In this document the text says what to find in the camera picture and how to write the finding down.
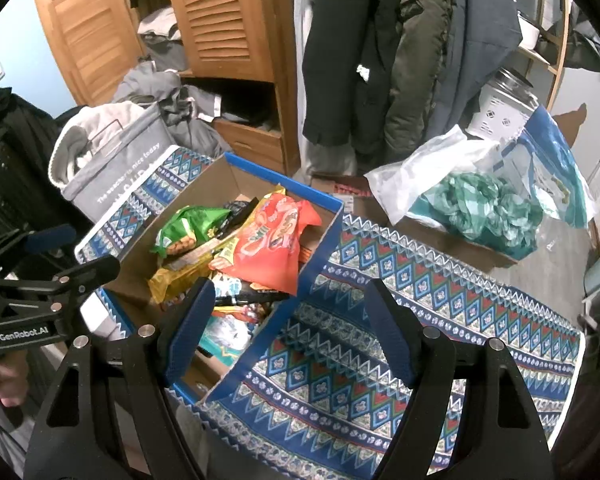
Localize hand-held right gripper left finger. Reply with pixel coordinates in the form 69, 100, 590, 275
24, 277, 217, 480

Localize grey clothes pile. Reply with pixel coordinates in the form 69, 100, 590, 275
112, 7, 233, 153

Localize wooden louvered door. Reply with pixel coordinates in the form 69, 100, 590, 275
160, 0, 282, 84
30, 0, 147, 109

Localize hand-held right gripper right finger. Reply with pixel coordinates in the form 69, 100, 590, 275
365, 278, 552, 480

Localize wooden shelf rack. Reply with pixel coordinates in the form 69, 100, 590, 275
515, 0, 573, 113

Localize person's left hand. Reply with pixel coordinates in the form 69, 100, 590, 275
0, 359, 32, 407

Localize wooden wardrobe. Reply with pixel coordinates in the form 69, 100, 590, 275
30, 0, 302, 177

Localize white metal-lidded container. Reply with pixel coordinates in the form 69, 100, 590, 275
467, 66, 539, 142

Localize teal snack packet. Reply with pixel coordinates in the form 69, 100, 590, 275
197, 310, 262, 367

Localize grey laundry bag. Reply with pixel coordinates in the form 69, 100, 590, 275
49, 102, 182, 222

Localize person's left forearm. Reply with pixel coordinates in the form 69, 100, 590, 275
0, 400, 37, 480

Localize blue-grey hanging coat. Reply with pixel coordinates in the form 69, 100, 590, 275
430, 0, 524, 128

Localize white fleece garment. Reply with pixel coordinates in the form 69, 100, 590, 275
49, 101, 146, 186

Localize blue patterned tablecloth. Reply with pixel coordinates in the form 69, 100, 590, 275
74, 145, 589, 480

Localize black snack packet white label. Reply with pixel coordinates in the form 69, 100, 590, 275
215, 197, 261, 241

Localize blue-edged cardboard box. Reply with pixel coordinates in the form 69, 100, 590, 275
75, 152, 347, 407

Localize red-orange snack bag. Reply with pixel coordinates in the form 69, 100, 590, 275
209, 192, 324, 297

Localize blue plastic bag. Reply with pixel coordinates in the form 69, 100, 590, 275
500, 105, 599, 232

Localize white hanging garment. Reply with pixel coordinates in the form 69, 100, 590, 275
294, 0, 323, 177

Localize green snack bag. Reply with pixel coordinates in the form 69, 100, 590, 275
152, 205, 234, 261

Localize black hanging coat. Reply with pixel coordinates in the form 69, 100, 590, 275
302, 0, 406, 157

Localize olive green jacket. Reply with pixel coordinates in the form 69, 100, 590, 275
382, 0, 453, 164

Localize dark slippers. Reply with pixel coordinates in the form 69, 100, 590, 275
565, 2, 600, 75

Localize white plastic bag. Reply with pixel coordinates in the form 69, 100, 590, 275
364, 125, 502, 227

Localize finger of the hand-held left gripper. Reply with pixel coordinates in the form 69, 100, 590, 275
0, 254, 122, 312
0, 224, 79, 272

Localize teal checkered cloth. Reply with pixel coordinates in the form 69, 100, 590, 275
409, 170, 547, 262

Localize gold snack packet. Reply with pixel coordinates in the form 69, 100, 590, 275
147, 240, 242, 307

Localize orange snack packet white lettering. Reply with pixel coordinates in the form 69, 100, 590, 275
214, 309, 272, 327

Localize black suitcase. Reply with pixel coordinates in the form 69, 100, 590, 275
0, 87, 89, 262

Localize white bowl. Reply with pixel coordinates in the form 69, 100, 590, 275
516, 16, 541, 52

